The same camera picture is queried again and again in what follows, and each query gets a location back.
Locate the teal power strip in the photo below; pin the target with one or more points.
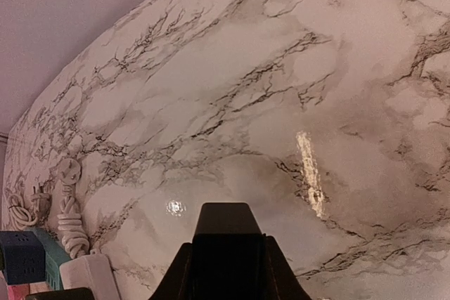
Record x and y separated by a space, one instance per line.
55 255

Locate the white long power strip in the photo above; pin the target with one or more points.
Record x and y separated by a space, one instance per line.
92 271

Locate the pink round power strip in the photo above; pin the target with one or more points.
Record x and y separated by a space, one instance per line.
14 292

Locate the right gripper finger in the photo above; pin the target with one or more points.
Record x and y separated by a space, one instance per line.
229 257

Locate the blue cube socket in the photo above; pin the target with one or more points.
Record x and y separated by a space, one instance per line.
23 258

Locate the dark green cube socket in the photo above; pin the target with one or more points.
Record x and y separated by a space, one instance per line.
81 293

